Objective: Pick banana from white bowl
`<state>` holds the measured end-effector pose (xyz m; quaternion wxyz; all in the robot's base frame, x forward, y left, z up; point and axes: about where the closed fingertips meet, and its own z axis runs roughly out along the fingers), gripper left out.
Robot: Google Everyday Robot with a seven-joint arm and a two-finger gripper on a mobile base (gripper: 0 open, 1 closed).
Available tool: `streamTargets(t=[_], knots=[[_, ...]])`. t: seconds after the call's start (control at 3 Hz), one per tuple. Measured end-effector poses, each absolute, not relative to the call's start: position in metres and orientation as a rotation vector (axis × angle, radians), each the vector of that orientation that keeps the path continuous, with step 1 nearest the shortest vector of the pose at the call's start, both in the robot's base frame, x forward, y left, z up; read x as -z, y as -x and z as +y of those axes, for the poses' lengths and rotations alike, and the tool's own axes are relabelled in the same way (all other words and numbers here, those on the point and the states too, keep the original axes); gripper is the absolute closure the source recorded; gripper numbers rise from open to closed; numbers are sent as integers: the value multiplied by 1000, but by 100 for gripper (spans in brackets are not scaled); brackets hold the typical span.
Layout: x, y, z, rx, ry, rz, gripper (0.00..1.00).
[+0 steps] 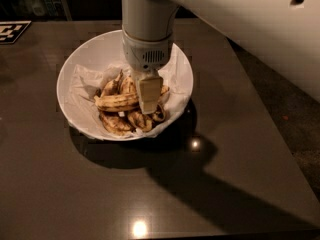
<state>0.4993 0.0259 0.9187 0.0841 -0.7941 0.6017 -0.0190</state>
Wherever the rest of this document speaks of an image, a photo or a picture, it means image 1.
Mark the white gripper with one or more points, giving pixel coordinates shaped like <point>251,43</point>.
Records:
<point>146,54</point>

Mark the spotted yellow banana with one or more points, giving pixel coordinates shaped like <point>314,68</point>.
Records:
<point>120,103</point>

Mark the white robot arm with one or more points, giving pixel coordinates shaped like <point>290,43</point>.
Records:
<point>284,34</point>

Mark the middle spotted banana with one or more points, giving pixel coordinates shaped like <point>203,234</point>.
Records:
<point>135,116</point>

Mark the right long-stem banana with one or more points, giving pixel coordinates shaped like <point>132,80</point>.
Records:
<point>159,115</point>

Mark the white bowl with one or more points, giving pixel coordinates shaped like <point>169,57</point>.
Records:
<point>96,54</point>

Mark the black white fiducial marker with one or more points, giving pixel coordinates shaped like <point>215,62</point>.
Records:
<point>10,31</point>

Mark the background shelf with bottles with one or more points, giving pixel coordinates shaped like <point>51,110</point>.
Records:
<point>35,10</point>

